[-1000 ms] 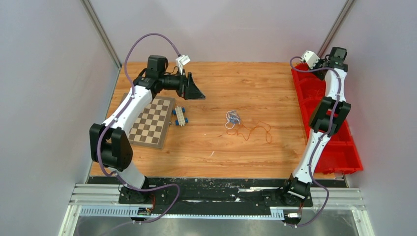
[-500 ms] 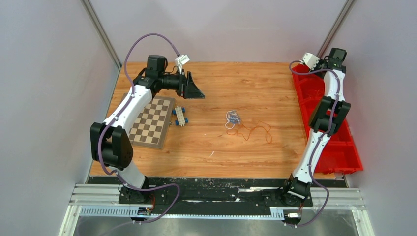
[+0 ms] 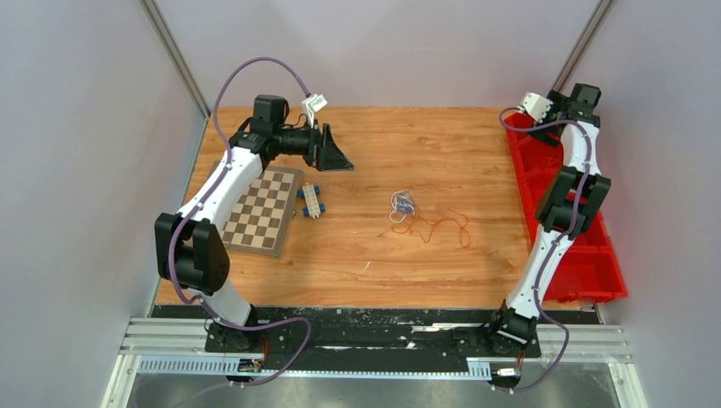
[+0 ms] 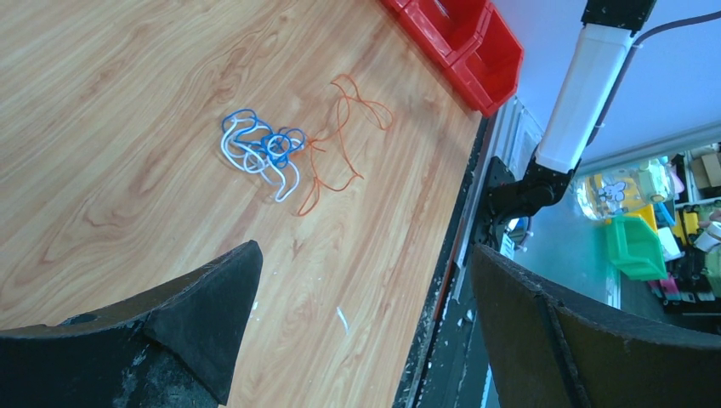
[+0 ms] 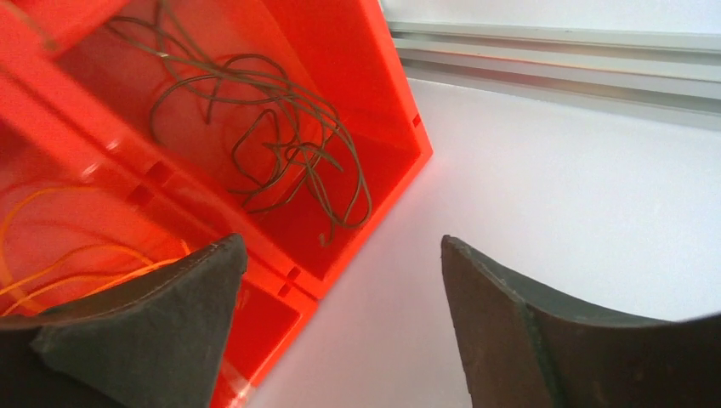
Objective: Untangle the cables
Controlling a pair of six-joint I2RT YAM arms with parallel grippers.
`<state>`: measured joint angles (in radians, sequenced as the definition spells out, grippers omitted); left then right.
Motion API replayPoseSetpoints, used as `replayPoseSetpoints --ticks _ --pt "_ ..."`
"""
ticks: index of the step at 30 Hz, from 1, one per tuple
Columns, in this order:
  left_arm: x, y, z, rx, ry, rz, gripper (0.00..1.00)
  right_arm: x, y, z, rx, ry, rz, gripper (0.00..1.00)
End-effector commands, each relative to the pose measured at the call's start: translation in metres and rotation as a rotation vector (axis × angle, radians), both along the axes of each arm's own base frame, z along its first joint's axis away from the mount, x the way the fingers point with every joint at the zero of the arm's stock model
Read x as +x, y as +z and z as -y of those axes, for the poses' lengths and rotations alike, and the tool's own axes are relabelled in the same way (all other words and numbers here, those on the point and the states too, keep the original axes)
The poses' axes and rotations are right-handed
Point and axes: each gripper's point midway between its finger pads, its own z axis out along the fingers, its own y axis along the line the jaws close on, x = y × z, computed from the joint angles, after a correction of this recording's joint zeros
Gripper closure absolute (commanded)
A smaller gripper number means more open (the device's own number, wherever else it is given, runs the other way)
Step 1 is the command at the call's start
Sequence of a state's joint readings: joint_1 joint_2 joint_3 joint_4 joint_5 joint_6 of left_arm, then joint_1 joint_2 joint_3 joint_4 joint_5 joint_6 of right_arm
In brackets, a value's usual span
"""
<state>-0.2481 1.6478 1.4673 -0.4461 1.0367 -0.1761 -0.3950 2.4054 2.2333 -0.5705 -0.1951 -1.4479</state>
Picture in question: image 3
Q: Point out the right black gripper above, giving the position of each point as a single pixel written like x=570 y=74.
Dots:
x=559 y=104

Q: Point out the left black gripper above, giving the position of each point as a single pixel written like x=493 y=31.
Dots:
x=322 y=153

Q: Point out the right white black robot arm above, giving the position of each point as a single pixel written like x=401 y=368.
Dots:
x=566 y=210

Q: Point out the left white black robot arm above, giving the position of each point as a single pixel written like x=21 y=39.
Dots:
x=189 y=249

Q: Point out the white blue toy car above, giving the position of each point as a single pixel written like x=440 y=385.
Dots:
x=310 y=193

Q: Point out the folding wooden chessboard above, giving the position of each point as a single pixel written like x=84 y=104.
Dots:
x=260 y=220

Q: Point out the red plastic bin row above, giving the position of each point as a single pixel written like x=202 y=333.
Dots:
x=589 y=269

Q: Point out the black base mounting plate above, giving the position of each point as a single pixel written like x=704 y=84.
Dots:
x=347 y=339

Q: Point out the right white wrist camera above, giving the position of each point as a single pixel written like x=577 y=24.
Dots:
x=536 y=106

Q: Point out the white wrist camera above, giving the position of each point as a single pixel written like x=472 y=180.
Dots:
x=536 y=106
x=311 y=105

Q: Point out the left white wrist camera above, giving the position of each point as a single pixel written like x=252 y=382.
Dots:
x=311 y=105

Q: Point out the right corner aluminium post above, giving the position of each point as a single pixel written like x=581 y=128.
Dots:
x=589 y=31

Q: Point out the corner aluminium post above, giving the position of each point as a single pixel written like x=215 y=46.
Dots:
x=589 y=31
x=162 y=30

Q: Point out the left corner aluminium post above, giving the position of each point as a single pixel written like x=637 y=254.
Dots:
x=162 y=30

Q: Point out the aluminium frame rail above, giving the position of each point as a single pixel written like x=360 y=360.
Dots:
x=166 y=346

